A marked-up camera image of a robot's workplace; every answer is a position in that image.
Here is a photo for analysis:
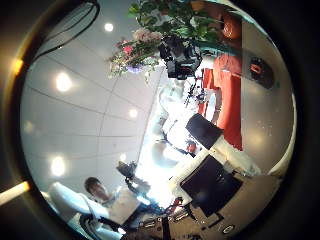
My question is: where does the black camera on tripod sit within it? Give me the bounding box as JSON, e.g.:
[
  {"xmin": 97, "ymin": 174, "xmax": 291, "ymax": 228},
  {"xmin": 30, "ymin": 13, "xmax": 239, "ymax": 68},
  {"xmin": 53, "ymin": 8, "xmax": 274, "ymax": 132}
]
[{"xmin": 116, "ymin": 160, "xmax": 158, "ymax": 208}]

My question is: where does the orange plant pot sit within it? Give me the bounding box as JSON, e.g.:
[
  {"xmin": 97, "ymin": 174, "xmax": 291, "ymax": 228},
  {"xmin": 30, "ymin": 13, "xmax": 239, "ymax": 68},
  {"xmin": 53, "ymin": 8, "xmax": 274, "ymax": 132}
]
[{"xmin": 221, "ymin": 13, "xmax": 243, "ymax": 41}]

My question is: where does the green leafy plant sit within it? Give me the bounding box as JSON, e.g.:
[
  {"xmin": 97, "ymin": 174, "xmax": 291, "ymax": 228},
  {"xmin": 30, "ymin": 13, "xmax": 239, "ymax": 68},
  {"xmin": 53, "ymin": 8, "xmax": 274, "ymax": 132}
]
[{"xmin": 128, "ymin": 0, "xmax": 241, "ymax": 56}]

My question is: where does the bouquet with teal stems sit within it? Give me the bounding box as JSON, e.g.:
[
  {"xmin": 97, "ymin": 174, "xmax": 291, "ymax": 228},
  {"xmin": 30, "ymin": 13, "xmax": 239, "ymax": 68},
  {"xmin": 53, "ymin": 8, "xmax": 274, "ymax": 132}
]
[{"xmin": 108, "ymin": 28, "xmax": 166, "ymax": 81}]

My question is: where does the person in white shirt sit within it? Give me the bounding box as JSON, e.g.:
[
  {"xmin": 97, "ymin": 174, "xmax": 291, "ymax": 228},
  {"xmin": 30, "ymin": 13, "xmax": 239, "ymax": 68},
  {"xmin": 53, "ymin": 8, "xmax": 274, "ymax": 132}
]
[{"xmin": 83, "ymin": 176, "xmax": 144, "ymax": 228}]

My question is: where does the dark cylindrical vase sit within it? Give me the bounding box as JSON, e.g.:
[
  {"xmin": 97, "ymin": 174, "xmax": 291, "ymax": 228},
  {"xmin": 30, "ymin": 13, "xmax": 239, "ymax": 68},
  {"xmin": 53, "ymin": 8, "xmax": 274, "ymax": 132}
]
[{"xmin": 248, "ymin": 56, "xmax": 276, "ymax": 89}]

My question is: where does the black cable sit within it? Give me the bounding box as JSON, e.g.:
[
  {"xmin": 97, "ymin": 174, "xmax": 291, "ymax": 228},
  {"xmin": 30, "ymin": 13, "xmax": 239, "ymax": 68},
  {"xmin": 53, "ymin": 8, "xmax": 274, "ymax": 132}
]
[{"xmin": 31, "ymin": 0, "xmax": 101, "ymax": 63}]

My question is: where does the orange red furniture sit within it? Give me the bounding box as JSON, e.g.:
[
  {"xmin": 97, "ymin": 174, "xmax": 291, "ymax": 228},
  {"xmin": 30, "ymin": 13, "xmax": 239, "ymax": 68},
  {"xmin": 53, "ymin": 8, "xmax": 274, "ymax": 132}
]
[{"xmin": 198, "ymin": 53, "xmax": 244, "ymax": 151}]

